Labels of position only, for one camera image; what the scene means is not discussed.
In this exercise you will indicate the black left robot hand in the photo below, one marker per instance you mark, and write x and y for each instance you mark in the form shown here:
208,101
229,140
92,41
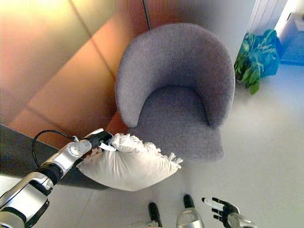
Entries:
98,140

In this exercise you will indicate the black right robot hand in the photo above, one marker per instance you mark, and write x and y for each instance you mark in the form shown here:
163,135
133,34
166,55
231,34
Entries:
222,209

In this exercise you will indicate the white fringed pillow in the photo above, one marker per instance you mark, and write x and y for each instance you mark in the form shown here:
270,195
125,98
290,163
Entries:
128,166

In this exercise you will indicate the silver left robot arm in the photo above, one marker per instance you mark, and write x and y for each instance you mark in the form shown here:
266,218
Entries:
35,185

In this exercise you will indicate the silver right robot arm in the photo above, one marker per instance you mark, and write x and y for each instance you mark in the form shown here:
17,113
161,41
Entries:
241,221

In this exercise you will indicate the black right robot foot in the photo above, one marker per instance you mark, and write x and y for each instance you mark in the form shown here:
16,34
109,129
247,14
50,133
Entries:
188,202

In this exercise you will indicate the black robot foot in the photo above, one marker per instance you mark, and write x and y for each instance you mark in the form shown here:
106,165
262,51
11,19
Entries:
188,202
154,213

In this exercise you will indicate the black left robot foot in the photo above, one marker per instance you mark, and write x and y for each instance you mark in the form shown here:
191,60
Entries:
154,213

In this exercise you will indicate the dark curved partition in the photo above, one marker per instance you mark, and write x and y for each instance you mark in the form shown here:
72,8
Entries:
16,147

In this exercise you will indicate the grey fabric armchair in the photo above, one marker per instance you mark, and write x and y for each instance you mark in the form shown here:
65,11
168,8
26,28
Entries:
175,99

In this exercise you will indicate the green leafy plant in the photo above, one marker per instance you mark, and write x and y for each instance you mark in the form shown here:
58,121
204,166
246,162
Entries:
256,59

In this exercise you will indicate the white slatted panel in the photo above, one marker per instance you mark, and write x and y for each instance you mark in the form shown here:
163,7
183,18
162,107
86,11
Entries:
266,19

